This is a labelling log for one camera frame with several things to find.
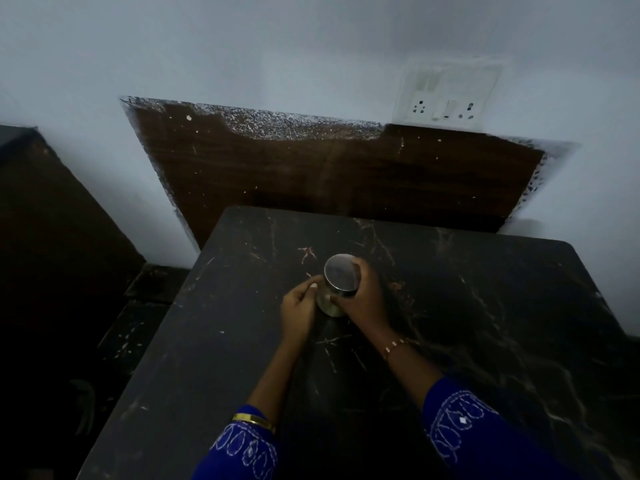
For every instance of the person's right hand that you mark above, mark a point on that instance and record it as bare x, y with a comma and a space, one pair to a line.
367, 299

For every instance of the person's left hand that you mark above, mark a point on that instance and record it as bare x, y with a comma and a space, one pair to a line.
297, 314

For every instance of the fennel jar steel lid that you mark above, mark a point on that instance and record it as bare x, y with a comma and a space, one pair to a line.
340, 272

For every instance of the person's right forearm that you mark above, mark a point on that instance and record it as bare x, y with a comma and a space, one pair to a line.
410, 369

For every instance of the person's left forearm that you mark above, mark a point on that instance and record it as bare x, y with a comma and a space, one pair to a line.
272, 379

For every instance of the gold bangle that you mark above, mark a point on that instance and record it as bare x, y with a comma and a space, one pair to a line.
252, 420

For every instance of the dark brown wall panel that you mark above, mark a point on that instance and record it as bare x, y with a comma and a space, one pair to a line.
325, 179

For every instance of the white wall socket plate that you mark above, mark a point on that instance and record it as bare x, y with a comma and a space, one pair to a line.
447, 94

